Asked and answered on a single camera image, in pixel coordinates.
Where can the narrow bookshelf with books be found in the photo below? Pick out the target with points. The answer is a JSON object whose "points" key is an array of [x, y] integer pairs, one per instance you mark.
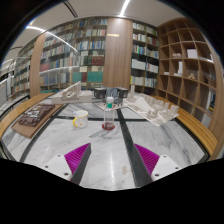
{"points": [[145, 56]]}

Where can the beige architectural building model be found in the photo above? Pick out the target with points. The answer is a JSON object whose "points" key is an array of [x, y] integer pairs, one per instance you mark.
{"points": [[71, 96]]}

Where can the wide bookshelf with books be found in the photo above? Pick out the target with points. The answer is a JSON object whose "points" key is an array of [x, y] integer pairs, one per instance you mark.
{"points": [[73, 56]]}

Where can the white city block model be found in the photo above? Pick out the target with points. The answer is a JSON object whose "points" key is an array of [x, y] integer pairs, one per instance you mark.
{"points": [[150, 108]]}

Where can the clear plastic bottle green label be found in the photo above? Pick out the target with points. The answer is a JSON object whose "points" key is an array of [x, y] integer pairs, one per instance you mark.
{"points": [[109, 115]]}

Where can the straight ceiling light strip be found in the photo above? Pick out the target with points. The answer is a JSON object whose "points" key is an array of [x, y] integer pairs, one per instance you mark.
{"points": [[124, 7]]}

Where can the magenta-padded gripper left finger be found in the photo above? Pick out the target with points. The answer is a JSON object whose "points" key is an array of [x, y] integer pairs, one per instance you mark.
{"points": [[75, 160]]}

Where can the wooden cubby shelf unit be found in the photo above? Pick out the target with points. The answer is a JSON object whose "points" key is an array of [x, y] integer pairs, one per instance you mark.
{"points": [[186, 66]]}

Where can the small flat white model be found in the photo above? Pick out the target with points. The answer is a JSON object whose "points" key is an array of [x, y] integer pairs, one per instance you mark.
{"points": [[100, 105]]}

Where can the brown model on wooden board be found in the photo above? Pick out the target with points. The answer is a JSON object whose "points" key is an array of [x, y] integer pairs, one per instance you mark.
{"points": [[35, 116]]}

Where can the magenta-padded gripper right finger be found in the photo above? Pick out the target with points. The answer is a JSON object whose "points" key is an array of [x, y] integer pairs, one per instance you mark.
{"points": [[156, 165]]}

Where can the dark grey building model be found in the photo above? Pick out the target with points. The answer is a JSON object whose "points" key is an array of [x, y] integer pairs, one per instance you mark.
{"points": [[100, 92]]}

